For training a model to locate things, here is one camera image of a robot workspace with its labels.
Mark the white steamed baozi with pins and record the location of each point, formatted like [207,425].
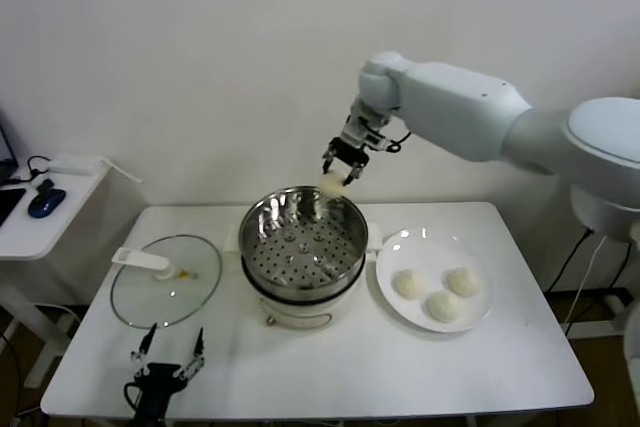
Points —
[462,282]
[331,186]
[410,284]
[442,307]

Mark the white flat box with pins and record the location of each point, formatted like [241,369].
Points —
[72,165]

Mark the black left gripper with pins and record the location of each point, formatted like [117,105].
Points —
[155,382]

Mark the dark laptop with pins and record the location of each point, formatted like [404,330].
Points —
[5,147]

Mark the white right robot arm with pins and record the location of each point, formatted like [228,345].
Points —
[450,107]

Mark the white stick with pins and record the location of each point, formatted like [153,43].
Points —
[122,171]

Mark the black tablet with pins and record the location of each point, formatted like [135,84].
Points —
[10,204]

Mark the white shelf stand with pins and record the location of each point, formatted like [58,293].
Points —
[615,312]

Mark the glass pot lid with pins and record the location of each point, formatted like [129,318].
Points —
[150,302]

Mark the white electric cooker base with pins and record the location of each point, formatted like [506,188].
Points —
[300,314]

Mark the blue computer mouse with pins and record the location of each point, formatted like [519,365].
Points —
[46,203]

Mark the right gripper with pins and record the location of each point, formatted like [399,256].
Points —
[350,149]

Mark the white round plate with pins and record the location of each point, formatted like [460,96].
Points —
[400,257]

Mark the white side table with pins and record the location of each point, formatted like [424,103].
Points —
[75,207]

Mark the stainless steel steamer basket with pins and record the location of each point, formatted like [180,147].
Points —
[280,219]

